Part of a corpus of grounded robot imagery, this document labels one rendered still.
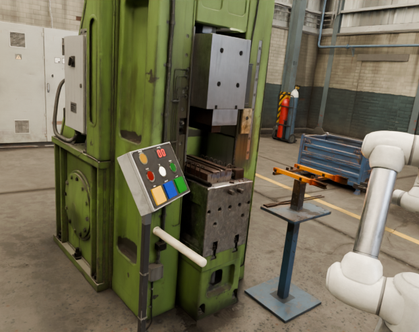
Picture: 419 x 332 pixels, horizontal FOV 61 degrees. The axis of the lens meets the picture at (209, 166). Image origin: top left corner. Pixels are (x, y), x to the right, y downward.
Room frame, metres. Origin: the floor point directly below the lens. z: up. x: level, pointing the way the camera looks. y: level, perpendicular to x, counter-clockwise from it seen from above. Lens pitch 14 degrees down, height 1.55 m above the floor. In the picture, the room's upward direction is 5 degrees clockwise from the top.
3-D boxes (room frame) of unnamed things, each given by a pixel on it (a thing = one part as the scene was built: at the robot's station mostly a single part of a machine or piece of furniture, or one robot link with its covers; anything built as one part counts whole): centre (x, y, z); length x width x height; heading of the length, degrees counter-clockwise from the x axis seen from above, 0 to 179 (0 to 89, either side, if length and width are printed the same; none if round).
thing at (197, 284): (2.29, 0.04, 0.23); 0.55 x 0.37 x 0.47; 42
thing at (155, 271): (1.94, 0.28, 0.36); 0.09 x 0.07 x 0.12; 132
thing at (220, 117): (2.24, 0.07, 1.32); 0.42 x 0.20 x 0.10; 42
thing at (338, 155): (5.78, -2.16, 0.36); 1.20 x 0.80 x 0.72; 40
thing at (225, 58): (2.27, 0.04, 1.56); 0.42 x 0.39 x 0.40; 42
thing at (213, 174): (2.24, 0.07, 0.96); 0.42 x 0.20 x 0.09; 42
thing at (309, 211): (2.31, -0.62, 0.70); 0.40 x 0.30 x 0.02; 129
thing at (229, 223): (2.29, 0.04, 0.69); 0.56 x 0.38 x 0.45; 42
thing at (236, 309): (2.05, -0.10, 0.01); 0.58 x 0.39 x 0.01; 132
